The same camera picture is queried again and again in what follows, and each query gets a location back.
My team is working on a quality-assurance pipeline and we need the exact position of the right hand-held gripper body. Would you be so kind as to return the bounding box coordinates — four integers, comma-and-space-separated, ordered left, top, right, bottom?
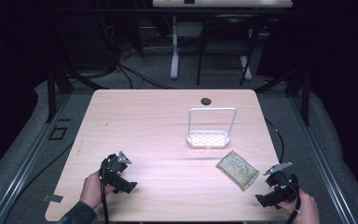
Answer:
262, 161, 300, 202

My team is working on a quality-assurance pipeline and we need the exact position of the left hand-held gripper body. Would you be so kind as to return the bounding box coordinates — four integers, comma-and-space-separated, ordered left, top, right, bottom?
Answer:
98, 150, 133, 189

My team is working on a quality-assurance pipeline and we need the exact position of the green yellow scouring sponge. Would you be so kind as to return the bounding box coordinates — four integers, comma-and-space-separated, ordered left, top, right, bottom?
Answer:
215, 150, 260, 191

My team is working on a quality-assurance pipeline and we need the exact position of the white rack with handle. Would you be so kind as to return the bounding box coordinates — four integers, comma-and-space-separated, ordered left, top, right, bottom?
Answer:
186, 106, 238, 149

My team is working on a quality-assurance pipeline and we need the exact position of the person's left hand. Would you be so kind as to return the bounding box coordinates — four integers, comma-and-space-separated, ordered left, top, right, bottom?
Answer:
79, 171, 117, 210

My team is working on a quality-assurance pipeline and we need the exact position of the person's right hand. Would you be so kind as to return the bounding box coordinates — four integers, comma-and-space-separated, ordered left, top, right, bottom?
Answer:
276, 189, 321, 224

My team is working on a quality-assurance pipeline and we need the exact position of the grey tape strip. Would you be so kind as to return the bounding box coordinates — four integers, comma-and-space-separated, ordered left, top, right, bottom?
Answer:
41, 193, 64, 203

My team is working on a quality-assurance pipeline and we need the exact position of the black tape square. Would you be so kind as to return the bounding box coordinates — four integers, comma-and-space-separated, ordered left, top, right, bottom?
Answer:
48, 126, 68, 141

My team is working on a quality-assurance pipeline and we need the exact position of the black metal stand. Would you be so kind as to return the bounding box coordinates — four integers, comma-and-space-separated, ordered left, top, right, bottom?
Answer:
41, 0, 110, 124
255, 12, 312, 127

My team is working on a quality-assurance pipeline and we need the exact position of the black chair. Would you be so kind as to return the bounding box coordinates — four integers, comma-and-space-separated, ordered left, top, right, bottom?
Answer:
196, 12, 267, 87

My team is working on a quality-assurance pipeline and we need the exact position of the white desk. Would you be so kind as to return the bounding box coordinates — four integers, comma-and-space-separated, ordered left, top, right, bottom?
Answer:
152, 0, 294, 80

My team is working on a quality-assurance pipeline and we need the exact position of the left hand-held gripper cable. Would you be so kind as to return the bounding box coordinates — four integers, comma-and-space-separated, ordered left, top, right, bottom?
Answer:
100, 158, 111, 224

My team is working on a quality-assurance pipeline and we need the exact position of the hand-held gripper cable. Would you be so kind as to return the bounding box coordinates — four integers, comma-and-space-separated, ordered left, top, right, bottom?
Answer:
100, 158, 111, 224
279, 181, 302, 224

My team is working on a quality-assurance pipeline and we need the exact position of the right hand-held gripper cable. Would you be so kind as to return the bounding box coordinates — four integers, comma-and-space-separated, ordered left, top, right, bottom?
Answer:
279, 181, 302, 224

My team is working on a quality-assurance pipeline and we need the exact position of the black cable beside table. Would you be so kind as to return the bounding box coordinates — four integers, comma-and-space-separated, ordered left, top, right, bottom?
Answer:
264, 119, 285, 164

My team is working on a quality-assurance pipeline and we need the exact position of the bundle of black floor cables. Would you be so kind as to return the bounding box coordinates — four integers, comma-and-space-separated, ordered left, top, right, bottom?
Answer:
96, 12, 178, 91

